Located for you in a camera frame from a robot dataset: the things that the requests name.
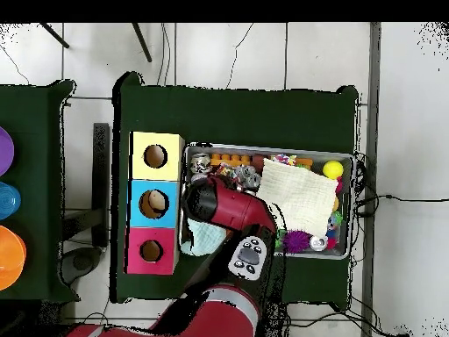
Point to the multicolour confetti print cloth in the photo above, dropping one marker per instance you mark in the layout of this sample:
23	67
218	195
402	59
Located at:
283	159
226	171

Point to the cream waffle cloth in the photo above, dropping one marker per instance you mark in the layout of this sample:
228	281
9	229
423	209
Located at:
298	196

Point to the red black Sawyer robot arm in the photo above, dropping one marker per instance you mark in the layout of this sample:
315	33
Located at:
231	207

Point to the wooden box with three holes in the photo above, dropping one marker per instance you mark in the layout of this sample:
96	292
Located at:
172	210

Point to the shallow grey mesh bin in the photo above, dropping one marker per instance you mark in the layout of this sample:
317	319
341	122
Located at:
317	162

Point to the orange studded toy brick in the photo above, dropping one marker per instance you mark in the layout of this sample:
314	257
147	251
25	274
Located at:
229	160

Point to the silver robot toy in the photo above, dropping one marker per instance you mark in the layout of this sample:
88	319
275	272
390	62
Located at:
249	175

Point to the crushed printed drink can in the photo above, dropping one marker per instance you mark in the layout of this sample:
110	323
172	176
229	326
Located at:
200	164

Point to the small brown ball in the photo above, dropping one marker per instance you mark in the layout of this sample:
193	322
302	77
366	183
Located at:
257	162

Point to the mint green waffle cloth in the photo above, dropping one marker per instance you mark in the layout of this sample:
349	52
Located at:
207	238

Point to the dark green tablecloth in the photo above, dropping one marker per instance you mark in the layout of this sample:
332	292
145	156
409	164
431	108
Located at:
35	123
245	116

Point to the purple spiky rubber ball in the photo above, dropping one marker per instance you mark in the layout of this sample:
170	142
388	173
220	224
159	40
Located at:
296	241

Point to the yellow plastic ball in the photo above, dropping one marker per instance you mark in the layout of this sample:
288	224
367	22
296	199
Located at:
332	169

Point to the clear glitter ball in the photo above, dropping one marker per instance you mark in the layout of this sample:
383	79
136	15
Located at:
318	243

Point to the black stand leg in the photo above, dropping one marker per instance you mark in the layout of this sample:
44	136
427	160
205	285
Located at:
54	35
141	42

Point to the blue bowl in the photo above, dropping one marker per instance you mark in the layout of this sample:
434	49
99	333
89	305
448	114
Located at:
8	200

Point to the purple bowl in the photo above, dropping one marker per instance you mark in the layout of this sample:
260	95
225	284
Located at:
5	151

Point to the orange bowl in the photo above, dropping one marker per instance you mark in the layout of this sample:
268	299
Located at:
10	258

